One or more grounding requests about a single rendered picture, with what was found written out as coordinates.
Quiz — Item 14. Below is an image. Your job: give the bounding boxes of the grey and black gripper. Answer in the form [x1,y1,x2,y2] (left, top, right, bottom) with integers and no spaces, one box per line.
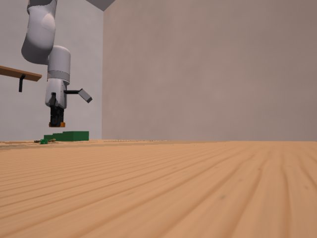
[45,78,70,126]

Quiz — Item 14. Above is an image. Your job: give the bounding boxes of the green bins with labels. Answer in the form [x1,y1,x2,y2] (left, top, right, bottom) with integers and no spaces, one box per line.
[44,131,89,141]

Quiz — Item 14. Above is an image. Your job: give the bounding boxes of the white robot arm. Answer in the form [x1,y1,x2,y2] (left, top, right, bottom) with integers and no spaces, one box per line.
[21,0,92,103]

